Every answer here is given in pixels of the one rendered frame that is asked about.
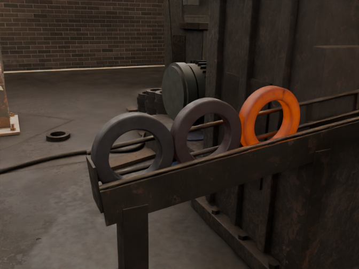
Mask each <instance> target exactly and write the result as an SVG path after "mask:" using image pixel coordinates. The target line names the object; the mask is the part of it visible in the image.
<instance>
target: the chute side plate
mask: <svg viewBox="0 0 359 269"><path fill-rule="evenodd" d="M356 148H359V121H356V122H352V123H348V124H344V125H341V126H337V127H334V128H330V129H326V130H323V131H319V132H315V133H311V134H308V135H305V136H301V137H297V138H293V139H290V140H286V141H282V142H279V143H275V144H272V145H268V146H264V147H260V148H257V149H253V150H250V151H246V152H242V153H239V154H235V155H231V156H227V157H223V158H221V159H217V160H213V161H209V162H205V163H202V164H198V165H194V166H191V167H188V168H184V169H180V170H176V171H172V172H169V173H165V174H162V175H158V176H154V177H151V178H147V179H143V180H139V181H136V182H133V183H129V184H125V185H121V186H118V187H114V188H110V189H106V190H103V191H100V194H101V199H102V205H103V211H104V217H105V224H106V226H110V225H113V224H117V223H120V222H122V221H123V215H122V210H123V209H127V208H132V207H137V206H140V205H145V204H148V213H151V212H155V211H158V210H161V209H164V208H167V207H171V206H174V205H177V204H180V203H183V202H186V201H190V200H193V199H196V198H199V197H202V196H205V195H209V194H212V193H215V192H219V191H222V190H224V189H228V188H231V187H235V186H238V185H241V184H244V183H247V182H250V181H254V180H257V179H260V178H263V177H266V176H269V175H273V174H276V173H279V172H282V171H285V170H289V169H292V168H295V167H299V166H301V165H304V164H308V163H311V162H314V158H315V152H316V151H322V150H326V149H331V154H330V156H333V155H337V154H340V153H343V152H346V151H349V150H352V149H356Z"/></svg>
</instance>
